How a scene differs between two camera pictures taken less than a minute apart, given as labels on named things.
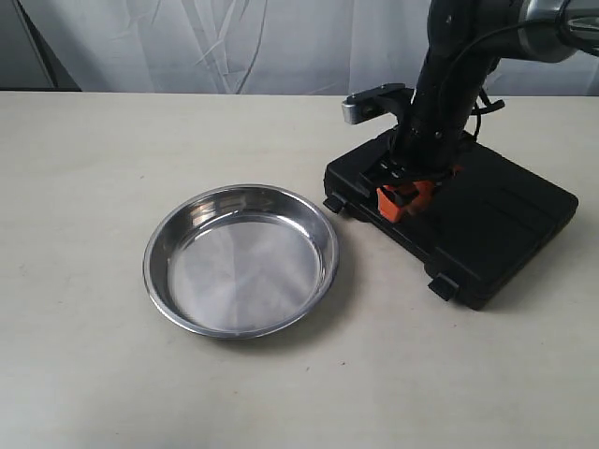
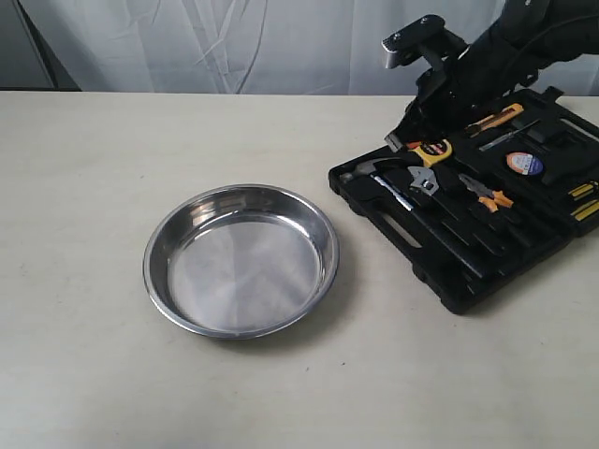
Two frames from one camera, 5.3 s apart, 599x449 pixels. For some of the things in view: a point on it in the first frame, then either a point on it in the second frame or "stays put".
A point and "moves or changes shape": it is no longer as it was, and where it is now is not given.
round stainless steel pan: (240, 261) stays put
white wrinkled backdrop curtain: (244, 46) stays put
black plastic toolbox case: (474, 232) moves or changes shape
